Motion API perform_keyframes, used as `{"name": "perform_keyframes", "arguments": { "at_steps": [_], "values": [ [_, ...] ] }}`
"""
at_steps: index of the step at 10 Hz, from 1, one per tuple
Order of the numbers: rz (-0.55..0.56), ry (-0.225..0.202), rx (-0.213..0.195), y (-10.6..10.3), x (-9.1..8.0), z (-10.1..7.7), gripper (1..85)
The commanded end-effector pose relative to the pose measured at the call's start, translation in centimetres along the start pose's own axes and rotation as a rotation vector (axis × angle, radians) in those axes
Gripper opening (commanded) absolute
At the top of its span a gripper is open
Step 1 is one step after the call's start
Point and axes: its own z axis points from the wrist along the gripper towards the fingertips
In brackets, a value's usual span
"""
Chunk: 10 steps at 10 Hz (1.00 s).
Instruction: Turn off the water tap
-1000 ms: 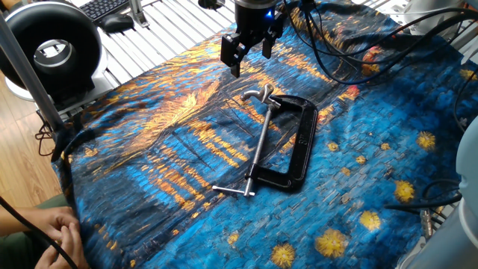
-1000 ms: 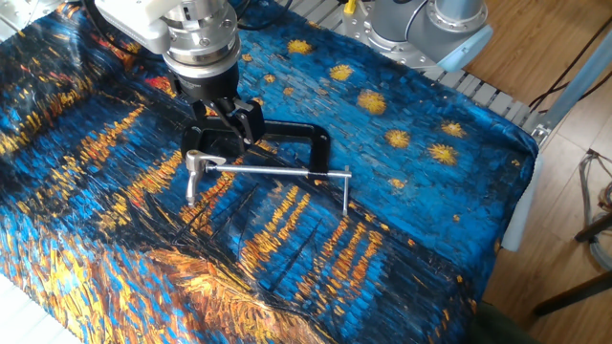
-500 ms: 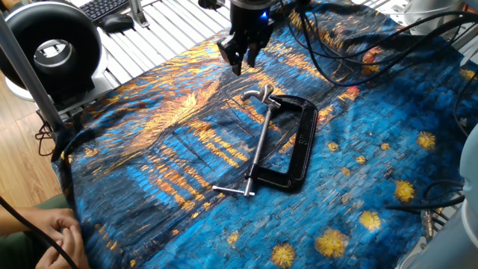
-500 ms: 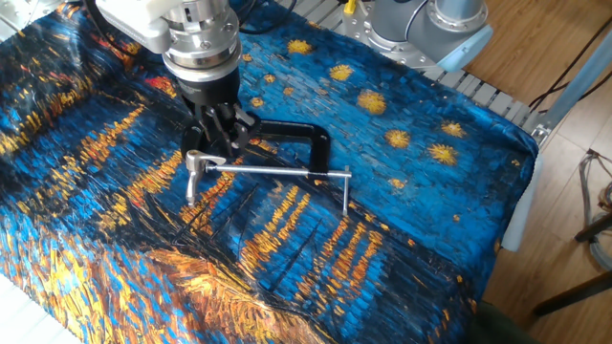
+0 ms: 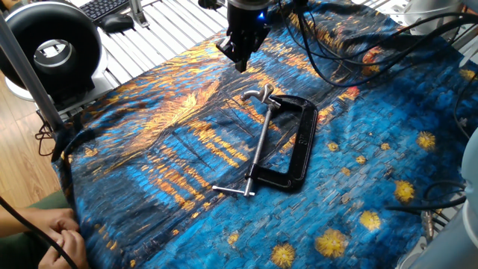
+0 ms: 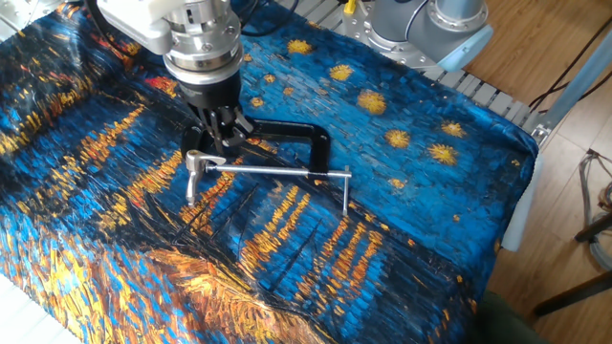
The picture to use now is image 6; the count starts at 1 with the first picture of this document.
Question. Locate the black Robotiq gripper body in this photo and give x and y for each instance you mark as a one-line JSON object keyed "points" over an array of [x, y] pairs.
{"points": [[212, 98]]}

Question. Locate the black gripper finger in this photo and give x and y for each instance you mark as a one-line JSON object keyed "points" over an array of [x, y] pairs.
{"points": [[241, 125], [215, 129]]}

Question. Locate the silver water tap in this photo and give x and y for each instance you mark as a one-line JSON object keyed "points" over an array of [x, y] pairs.
{"points": [[193, 165]]}

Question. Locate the black C-clamp with silver screw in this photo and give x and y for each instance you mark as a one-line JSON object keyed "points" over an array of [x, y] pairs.
{"points": [[296, 130]]}

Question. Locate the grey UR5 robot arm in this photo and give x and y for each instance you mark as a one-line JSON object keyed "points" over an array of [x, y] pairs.
{"points": [[421, 24]]}

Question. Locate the small yellow object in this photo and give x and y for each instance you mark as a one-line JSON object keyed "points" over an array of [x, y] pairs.
{"points": [[350, 6]]}

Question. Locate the starry night print tablecloth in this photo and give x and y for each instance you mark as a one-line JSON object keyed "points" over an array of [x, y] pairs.
{"points": [[382, 215]]}

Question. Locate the white foam sheet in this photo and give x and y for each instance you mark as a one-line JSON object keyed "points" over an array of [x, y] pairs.
{"points": [[521, 210]]}

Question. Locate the dark green fabric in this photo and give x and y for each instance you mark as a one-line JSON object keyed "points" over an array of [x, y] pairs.
{"points": [[507, 325]]}

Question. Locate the dark furniture leg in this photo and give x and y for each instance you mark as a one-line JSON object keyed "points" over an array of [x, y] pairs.
{"points": [[593, 229], [574, 296]]}

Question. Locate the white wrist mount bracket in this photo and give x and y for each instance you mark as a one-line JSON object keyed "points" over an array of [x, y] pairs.
{"points": [[138, 21]]}

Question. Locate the aluminium frame beam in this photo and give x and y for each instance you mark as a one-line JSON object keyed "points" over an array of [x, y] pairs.
{"points": [[574, 91]]}

